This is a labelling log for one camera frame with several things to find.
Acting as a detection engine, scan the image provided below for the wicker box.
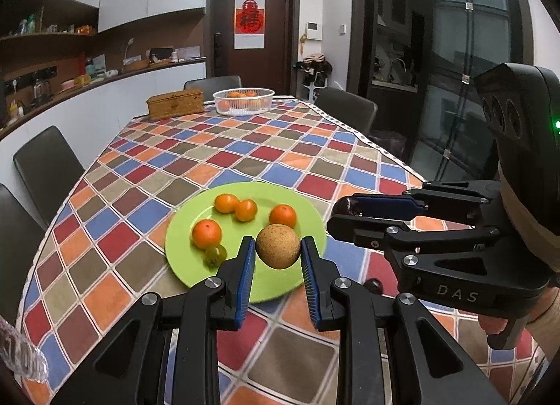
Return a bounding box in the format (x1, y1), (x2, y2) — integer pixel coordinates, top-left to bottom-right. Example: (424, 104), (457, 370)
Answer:
(146, 88), (204, 121)

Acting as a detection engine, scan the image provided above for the green fruit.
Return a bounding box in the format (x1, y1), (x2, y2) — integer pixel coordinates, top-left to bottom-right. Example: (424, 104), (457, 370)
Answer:
(203, 244), (228, 269)

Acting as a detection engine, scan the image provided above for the wooden wall shelf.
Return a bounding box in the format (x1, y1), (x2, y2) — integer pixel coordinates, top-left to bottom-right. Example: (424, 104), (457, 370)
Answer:
(0, 7), (97, 43)

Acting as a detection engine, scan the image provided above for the tan round fruit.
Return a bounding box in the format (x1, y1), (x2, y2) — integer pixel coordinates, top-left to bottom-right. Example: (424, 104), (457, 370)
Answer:
(256, 224), (302, 269)

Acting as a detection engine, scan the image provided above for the white plastic basket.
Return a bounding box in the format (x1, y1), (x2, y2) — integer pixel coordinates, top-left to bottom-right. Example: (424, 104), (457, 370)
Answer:
(212, 87), (275, 116)

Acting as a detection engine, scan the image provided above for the clear plastic water bottle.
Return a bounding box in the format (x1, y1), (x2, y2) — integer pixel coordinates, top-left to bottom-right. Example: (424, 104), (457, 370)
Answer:
(0, 315), (48, 384)

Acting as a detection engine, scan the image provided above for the colourful checkered tablecloth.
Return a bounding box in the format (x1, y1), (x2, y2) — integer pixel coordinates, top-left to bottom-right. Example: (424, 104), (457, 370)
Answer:
(15, 96), (552, 405)

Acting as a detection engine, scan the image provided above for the dark brown door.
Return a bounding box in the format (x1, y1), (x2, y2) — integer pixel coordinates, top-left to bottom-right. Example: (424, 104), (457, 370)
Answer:
(208, 0), (302, 95)

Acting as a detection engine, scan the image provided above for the person's right hand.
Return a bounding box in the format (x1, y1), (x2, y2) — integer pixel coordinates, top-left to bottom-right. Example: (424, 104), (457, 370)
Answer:
(477, 287), (560, 362)

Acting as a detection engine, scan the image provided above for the dark leather chair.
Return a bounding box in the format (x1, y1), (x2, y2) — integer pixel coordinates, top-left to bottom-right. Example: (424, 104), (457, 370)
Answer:
(314, 87), (378, 139)
(0, 184), (47, 327)
(184, 75), (242, 93)
(13, 126), (86, 228)

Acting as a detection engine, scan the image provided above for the white kitchen counter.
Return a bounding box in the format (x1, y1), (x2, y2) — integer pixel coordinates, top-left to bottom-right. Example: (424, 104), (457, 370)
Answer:
(0, 57), (207, 143)

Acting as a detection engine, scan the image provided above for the glass sliding door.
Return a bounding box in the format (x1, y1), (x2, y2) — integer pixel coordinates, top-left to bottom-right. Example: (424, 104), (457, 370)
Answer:
(350, 0), (539, 187)

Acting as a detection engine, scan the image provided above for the large orange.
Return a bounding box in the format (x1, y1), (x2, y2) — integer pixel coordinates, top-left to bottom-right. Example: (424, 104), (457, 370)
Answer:
(191, 219), (222, 250)

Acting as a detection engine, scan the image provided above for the rack with clothes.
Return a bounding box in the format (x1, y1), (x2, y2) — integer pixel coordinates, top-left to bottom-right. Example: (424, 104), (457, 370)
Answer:
(293, 54), (333, 99)

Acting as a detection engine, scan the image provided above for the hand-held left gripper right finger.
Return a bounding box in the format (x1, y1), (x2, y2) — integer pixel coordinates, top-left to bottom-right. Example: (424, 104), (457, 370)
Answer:
(301, 236), (508, 405)

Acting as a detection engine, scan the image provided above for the red and white wall poster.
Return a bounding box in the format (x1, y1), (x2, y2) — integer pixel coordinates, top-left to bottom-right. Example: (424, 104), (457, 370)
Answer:
(234, 0), (266, 50)

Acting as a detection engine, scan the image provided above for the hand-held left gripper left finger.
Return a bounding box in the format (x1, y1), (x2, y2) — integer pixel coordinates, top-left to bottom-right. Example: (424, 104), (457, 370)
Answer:
(51, 236), (257, 405)

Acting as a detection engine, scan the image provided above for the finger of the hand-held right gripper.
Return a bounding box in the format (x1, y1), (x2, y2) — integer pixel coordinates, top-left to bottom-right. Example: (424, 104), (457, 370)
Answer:
(332, 180), (500, 218)
(326, 215), (502, 259)

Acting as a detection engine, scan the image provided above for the green plate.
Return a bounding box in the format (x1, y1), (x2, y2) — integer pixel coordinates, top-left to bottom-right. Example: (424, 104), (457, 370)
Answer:
(165, 182), (328, 303)

